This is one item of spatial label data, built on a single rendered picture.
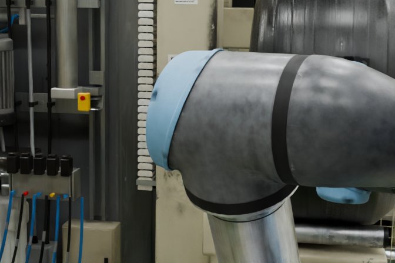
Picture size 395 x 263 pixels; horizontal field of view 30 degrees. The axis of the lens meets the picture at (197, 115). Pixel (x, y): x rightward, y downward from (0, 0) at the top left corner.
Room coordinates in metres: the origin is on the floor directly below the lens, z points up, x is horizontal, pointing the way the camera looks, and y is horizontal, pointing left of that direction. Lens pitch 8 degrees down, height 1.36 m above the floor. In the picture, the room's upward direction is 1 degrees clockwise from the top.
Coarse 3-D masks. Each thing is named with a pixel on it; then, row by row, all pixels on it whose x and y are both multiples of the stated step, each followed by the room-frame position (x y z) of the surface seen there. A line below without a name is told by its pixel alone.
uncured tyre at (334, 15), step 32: (256, 0) 1.48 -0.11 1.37; (288, 0) 1.41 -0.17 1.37; (320, 0) 1.40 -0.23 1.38; (352, 0) 1.39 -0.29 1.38; (384, 0) 1.39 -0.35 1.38; (256, 32) 1.42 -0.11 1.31; (288, 32) 1.37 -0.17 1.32; (320, 32) 1.36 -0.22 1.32; (352, 32) 1.35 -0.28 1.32; (384, 32) 1.35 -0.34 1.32; (384, 64) 1.33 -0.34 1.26
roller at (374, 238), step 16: (304, 224) 1.47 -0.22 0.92; (320, 224) 1.46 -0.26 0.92; (336, 224) 1.46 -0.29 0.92; (352, 224) 1.46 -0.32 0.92; (304, 240) 1.46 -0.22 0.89; (320, 240) 1.45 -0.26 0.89; (336, 240) 1.45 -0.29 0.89; (352, 240) 1.44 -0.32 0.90; (368, 240) 1.44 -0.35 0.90; (384, 240) 1.43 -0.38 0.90
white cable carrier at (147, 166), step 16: (144, 0) 1.60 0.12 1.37; (144, 16) 1.60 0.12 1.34; (144, 32) 1.62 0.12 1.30; (144, 48) 1.60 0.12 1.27; (144, 64) 1.60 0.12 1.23; (144, 80) 1.60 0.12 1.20; (144, 96) 1.60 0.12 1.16; (144, 112) 1.60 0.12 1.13; (144, 128) 1.60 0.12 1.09; (144, 144) 1.60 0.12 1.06; (144, 160) 1.60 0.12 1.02; (144, 176) 1.60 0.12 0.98
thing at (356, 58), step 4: (340, 56) 1.13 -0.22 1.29; (344, 56) 1.13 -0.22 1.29; (348, 56) 1.13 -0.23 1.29; (352, 56) 1.12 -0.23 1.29; (356, 56) 1.12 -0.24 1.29; (360, 56) 1.12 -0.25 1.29; (352, 60) 1.13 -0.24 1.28; (356, 60) 1.12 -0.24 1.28; (360, 60) 1.12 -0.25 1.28; (364, 60) 1.18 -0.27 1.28; (368, 60) 1.18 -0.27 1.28; (368, 64) 1.17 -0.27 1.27
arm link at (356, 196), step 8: (320, 192) 0.99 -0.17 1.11; (328, 192) 0.98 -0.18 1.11; (336, 192) 0.97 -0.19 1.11; (344, 192) 0.97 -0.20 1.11; (352, 192) 0.97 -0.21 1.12; (360, 192) 0.97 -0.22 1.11; (368, 192) 0.98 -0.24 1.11; (384, 192) 0.97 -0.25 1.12; (392, 192) 0.96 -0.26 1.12; (328, 200) 0.98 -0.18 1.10; (336, 200) 0.97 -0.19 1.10; (344, 200) 0.97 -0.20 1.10; (352, 200) 0.97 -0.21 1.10; (360, 200) 0.97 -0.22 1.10
